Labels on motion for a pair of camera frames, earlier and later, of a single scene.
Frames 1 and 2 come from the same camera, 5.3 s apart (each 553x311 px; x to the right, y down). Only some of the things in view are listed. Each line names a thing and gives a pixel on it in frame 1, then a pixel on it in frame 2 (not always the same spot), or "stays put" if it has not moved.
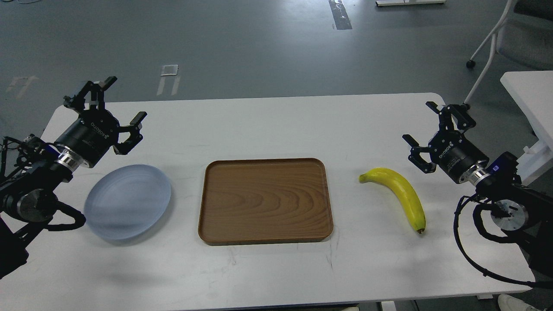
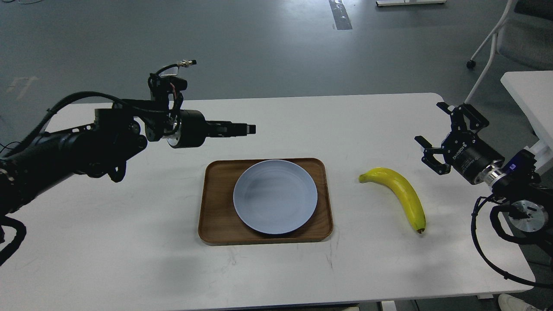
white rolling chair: [525, 37] stays put
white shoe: [507, 303] stays put
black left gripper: [92, 134] → [195, 128]
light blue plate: [127, 201] → [275, 197]
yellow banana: [406, 192] stays put
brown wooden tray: [251, 200] stays put
